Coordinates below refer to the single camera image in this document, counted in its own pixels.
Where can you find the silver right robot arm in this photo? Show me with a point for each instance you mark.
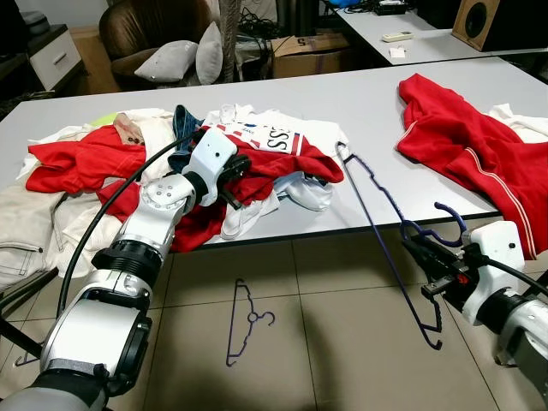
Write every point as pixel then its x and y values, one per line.
pixel 522 330

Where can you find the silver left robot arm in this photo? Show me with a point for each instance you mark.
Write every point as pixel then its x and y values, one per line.
pixel 94 325

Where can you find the white garment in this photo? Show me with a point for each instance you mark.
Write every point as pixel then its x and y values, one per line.
pixel 308 195
pixel 522 124

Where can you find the blue denim garment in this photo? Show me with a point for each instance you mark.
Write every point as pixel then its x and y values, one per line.
pixel 184 124

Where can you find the white shirt with red print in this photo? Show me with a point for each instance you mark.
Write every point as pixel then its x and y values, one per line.
pixel 317 128

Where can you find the red shirt with white stripe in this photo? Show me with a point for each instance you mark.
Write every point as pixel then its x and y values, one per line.
pixel 454 137

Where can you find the grey pillow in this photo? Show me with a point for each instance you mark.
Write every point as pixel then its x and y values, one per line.
pixel 167 62
pixel 210 51

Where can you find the tan spotted cloth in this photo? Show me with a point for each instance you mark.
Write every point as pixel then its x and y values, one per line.
pixel 128 127

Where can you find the printed cardboard box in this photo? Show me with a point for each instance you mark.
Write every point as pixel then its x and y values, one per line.
pixel 308 56

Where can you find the brown leather chair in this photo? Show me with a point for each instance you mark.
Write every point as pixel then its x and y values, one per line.
pixel 154 21

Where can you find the small white card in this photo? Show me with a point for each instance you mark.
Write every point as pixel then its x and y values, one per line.
pixel 397 53

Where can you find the blue item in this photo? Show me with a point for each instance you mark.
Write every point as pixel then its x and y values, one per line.
pixel 351 3

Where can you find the white remote control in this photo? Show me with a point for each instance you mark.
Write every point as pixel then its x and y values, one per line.
pixel 398 37

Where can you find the white drawer cabinet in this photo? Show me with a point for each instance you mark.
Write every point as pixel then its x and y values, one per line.
pixel 56 60

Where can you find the black electronic device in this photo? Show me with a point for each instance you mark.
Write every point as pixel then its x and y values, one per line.
pixel 392 8

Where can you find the wooden speaker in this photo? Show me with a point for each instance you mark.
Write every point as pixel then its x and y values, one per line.
pixel 488 21

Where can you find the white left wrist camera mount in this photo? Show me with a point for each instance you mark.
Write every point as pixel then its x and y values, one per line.
pixel 212 154

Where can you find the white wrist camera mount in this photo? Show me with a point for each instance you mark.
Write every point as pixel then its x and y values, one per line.
pixel 497 248
pixel 212 154

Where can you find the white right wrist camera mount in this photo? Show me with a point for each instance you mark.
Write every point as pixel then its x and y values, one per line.
pixel 497 248

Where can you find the grey brown upright post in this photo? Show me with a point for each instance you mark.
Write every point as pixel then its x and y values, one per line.
pixel 230 38

